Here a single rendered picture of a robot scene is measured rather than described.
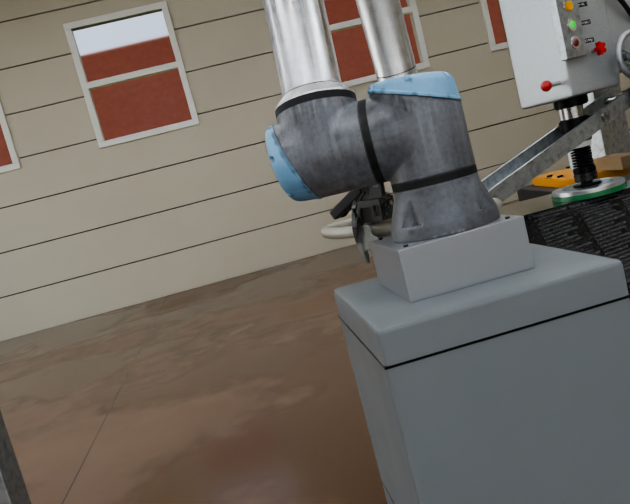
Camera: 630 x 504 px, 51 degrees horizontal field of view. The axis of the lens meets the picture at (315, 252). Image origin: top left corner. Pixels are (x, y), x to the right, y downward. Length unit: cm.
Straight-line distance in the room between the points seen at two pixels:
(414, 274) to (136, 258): 726
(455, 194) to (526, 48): 112
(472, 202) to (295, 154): 31
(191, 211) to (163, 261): 69
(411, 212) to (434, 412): 33
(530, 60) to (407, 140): 110
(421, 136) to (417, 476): 53
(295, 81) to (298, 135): 10
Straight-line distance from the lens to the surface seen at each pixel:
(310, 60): 121
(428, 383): 103
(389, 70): 143
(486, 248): 112
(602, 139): 310
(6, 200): 851
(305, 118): 116
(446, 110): 114
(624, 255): 205
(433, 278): 110
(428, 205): 112
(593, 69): 215
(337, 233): 169
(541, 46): 214
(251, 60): 828
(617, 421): 118
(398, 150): 113
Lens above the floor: 111
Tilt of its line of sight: 7 degrees down
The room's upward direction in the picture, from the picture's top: 15 degrees counter-clockwise
